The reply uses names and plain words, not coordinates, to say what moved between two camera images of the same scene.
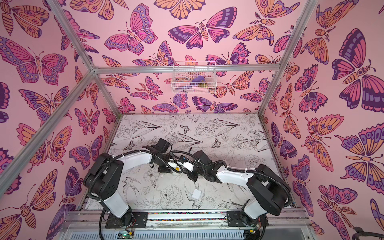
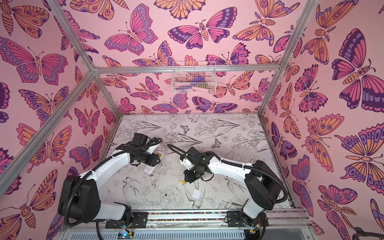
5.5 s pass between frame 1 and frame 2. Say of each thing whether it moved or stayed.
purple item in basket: stayed
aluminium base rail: stayed
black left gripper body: moved
